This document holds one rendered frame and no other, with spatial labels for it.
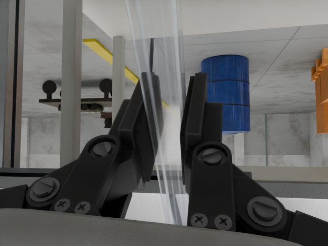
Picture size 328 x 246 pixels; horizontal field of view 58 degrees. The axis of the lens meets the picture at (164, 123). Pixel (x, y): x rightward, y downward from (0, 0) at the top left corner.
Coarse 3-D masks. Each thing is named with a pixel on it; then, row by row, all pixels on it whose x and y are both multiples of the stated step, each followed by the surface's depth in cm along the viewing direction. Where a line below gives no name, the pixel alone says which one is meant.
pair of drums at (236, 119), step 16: (208, 64) 321; (224, 64) 312; (240, 64) 314; (208, 80) 320; (224, 80) 310; (240, 80) 313; (208, 96) 320; (224, 96) 310; (240, 96) 311; (224, 112) 309; (240, 112) 310; (224, 128) 307; (240, 128) 309
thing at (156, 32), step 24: (144, 0) 8; (168, 0) 8; (144, 24) 8; (168, 24) 8; (144, 48) 9; (168, 48) 9; (144, 72) 9; (168, 72) 9; (144, 96) 10; (168, 96) 10; (168, 120) 11; (168, 144) 12; (168, 168) 13; (168, 192) 14; (168, 216) 16
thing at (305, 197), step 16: (0, 176) 21; (16, 176) 27; (32, 176) 26; (144, 192) 18; (272, 192) 16; (288, 192) 16; (304, 192) 16; (320, 192) 16; (128, 208) 19; (144, 208) 19; (160, 208) 19; (288, 208) 17; (304, 208) 16; (320, 208) 16
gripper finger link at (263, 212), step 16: (192, 80) 12; (192, 96) 11; (192, 112) 10; (208, 112) 12; (192, 128) 10; (208, 128) 11; (192, 144) 10; (240, 176) 9; (240, 192) 9; (256, 192) 9; (240, 208) 8; (256, 208) 8; (272, 208) 8; (256, 224) 8; (272, 224) 8
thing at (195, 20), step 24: (96, 0) 66; (120, 0) 66; (192, 0) 66; (216, 0) 66; (240, 0) 66; (264, 0) 66; (288, 0) 66; (312, 0) 66; (96, 24) 79; (120, 24) 79; (192, 24) 79; (216, 24) 79; (240, 24) 79; (264, 24) 80; (288, 24) 80; (312, 24) 80
